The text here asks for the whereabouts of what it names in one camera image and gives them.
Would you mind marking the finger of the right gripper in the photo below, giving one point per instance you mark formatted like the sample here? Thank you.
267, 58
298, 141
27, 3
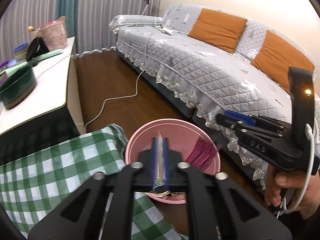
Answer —
245, 118
232, 123

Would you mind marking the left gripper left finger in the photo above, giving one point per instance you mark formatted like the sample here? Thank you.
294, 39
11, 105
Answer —
100, 208

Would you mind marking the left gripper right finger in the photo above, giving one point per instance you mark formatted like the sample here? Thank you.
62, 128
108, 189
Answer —
217, 207

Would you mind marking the clear plastic wrapper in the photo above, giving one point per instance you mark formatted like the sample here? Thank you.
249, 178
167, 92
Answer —
159, 167

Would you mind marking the pink plastic trash bin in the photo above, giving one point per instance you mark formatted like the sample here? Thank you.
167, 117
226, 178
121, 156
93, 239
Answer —
182, 138

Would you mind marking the magenta striped wrapper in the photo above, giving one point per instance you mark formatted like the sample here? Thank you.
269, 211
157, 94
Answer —
202, 154

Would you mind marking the green white checkered tablecloth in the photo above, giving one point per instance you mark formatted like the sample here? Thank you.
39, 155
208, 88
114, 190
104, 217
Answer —
34, 185

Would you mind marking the grey quilted sofa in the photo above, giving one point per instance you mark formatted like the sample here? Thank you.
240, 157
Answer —
204, 77

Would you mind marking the orange cushion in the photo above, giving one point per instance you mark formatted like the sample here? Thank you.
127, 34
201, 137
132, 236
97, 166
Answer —
218, 29
276, 57

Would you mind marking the white top coffee table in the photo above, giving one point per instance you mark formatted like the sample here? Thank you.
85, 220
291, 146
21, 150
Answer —
49, 115

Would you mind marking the dark green round tin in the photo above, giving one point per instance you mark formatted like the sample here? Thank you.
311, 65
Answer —
18, 86

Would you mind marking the mint green flat tray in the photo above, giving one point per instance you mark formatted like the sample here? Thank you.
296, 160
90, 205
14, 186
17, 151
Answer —
12, 70

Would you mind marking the black hat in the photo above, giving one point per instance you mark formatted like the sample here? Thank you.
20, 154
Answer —
36, 48

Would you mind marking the stack of coloured bowls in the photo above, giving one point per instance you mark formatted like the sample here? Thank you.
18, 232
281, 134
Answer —
20, 52

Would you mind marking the pink lace basket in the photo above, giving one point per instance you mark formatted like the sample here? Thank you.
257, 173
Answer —
53, 33

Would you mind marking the teal curtain panel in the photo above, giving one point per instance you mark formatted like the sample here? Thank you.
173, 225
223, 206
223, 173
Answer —
69, 9

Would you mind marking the grey pleated curtain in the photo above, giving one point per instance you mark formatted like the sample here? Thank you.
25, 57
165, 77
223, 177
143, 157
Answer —
94, 17

